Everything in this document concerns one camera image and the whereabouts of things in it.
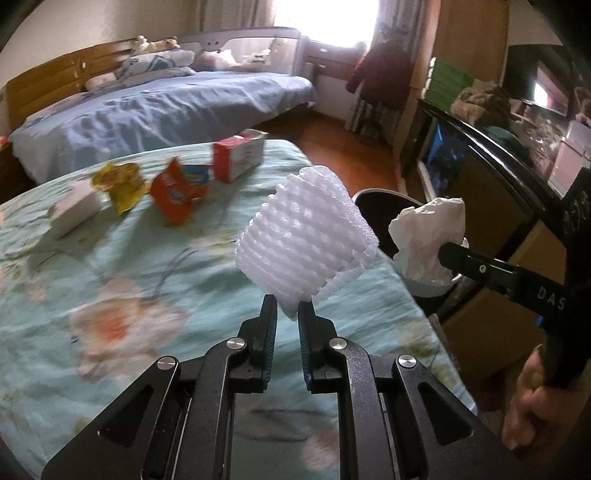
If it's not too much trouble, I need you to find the black television stand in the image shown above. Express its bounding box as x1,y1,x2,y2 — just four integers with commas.
399,97,573,324

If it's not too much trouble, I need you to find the grey desk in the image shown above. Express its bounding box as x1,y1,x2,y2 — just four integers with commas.
305,39,365,81

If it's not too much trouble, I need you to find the black television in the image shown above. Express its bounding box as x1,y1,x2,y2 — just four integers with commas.
501,44,591,121

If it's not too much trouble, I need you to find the person's right hand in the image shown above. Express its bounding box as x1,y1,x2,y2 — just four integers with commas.
501,346,583,450

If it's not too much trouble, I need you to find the black bin with white liner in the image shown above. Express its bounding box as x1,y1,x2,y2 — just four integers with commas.
352,190,472,319

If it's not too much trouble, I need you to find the white plush toy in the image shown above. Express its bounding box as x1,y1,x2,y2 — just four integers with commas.
133,36,181,54

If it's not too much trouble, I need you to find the wooden headboard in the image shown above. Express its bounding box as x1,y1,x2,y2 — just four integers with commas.
0,39,144,130

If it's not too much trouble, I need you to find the white rectangular box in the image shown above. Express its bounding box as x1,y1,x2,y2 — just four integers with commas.
48,180,103,239

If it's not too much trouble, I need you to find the wooden wardrobe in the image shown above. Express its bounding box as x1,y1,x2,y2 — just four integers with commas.
392,0,511,185

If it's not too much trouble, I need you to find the pink storage box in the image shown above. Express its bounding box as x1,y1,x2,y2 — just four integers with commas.
531,120,591,199

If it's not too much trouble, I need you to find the grey baby crib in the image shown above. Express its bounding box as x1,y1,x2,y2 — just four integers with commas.
178,27,308,77

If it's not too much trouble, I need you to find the folded printed quilt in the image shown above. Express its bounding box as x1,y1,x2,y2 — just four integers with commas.
115,48,197,79

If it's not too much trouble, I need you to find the red and white carton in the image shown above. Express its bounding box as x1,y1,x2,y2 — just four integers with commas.
212,129,269,183

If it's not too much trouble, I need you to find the white tissue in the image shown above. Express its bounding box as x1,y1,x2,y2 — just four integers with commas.
389,198,468,283

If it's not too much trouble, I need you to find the bed with blue sheet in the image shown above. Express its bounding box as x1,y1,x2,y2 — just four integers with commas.
9,74,317,185

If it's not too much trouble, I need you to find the grey striped curtain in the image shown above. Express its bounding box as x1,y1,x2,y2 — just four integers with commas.
348,0,419,144
191,0,278,38

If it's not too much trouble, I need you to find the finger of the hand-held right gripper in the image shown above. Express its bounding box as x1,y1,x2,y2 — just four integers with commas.
438,242,522,301

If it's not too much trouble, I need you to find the dark hanging jacket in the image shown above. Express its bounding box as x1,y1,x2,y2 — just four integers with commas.
346,41,414,109

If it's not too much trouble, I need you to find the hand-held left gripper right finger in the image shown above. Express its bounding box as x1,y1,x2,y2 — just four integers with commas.
298,300,532,480

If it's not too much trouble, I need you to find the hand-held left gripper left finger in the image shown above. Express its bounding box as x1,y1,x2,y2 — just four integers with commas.
41,295,278,480

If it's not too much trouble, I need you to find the brown plush toy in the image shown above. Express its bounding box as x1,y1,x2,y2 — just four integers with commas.
450,83,513,127

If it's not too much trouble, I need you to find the red snack packet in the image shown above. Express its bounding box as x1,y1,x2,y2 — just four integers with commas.
150,159,214,227

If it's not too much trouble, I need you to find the yellow snack wrapper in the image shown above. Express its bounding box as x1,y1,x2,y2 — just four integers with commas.
91,162,148,215

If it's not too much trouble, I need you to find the green box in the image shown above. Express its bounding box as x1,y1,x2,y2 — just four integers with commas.
425,58,476,107

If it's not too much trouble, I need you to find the white foam fruit net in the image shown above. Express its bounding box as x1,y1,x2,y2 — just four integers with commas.
235,166,378,321

